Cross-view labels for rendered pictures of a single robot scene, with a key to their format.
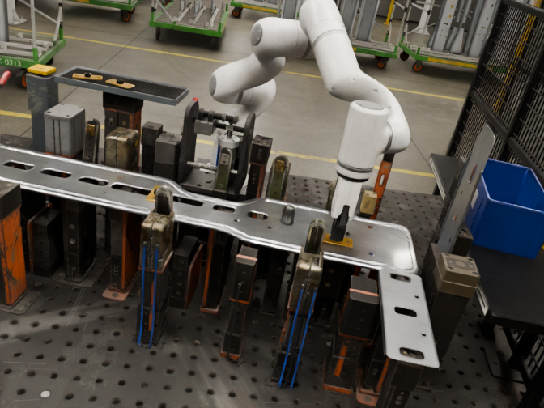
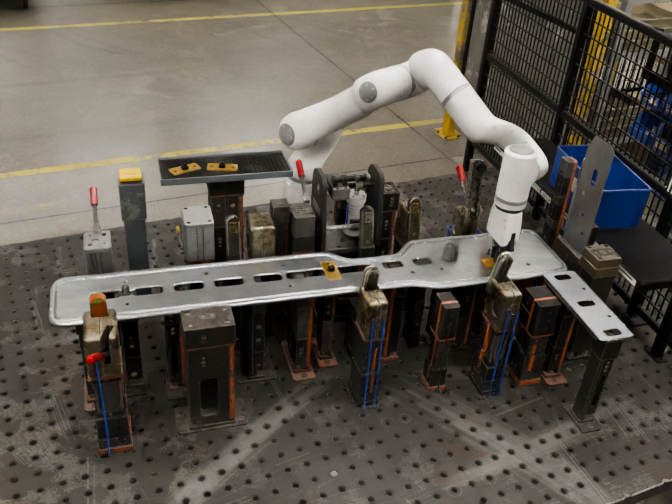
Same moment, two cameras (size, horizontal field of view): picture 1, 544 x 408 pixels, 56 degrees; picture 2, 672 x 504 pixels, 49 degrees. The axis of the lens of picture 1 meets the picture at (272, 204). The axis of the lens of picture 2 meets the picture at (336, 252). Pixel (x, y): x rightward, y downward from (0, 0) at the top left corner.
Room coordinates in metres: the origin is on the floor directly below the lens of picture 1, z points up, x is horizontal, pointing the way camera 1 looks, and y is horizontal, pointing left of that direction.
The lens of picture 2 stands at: (-0.38, 0.88, 2.13)
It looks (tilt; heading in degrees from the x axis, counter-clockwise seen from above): 33 degrees down; 339
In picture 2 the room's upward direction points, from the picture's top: 5 degrees clockwise
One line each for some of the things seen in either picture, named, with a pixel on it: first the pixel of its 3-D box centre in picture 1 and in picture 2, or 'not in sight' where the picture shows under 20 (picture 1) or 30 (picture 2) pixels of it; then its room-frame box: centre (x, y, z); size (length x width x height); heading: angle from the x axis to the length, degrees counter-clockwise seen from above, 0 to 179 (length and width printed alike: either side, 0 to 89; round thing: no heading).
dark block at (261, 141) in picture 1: (252, 204); (381, 247); (1.34, 0.06, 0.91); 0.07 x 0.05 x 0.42; 177
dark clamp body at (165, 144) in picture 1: (167, 195); (300, 265); (1.34, 0.32, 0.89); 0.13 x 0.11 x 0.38; 177
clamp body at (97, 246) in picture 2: not in sight; (104, 294); (1.34, 0.88, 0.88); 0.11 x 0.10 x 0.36; 177
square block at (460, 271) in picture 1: (435, 325); (586, 303); (0.97, -0.44, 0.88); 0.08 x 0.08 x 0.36; 87
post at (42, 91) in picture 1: (45, 140); (137, 245); (1.50, 0.77, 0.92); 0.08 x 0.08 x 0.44; 87
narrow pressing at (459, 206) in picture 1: (462, 196); (586, 196); (1.09, -0.43, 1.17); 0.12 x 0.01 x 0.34; 177
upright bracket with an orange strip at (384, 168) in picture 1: (367, 226); not in sight; (1.27, -0.28, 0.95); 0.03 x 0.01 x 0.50; 87
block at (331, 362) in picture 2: not in sight; (326, 313); (1.16, 0.29, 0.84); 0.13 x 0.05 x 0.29; 177
